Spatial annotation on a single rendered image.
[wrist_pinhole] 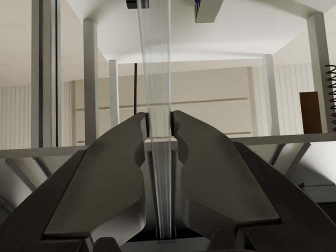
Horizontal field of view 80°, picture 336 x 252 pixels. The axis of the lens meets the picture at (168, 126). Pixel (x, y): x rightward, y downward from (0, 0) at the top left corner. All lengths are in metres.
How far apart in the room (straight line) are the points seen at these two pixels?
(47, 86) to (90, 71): 0.16
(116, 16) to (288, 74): 2.80
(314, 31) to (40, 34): 0.70
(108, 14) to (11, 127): 3.26
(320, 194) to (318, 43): 0.54
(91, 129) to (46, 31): 0.24
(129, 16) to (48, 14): 0.21
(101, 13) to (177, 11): 0.20
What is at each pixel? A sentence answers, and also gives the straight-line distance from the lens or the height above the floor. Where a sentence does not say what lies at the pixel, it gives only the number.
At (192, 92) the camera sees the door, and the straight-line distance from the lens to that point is 2.79.
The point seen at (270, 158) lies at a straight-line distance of 0.20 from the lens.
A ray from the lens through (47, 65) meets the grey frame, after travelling 0.48.
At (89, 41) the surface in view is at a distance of 0.63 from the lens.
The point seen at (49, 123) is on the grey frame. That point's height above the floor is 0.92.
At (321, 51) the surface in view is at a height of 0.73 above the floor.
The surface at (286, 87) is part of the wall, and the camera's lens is 3.16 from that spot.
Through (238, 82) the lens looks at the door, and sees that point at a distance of 2.91.
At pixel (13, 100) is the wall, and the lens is 3.80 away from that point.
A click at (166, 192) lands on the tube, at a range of 0.19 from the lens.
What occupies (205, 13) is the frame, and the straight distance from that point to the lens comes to 0.56.
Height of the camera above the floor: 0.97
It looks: 5 degrees down
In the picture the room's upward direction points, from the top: 177 degrees clockwise
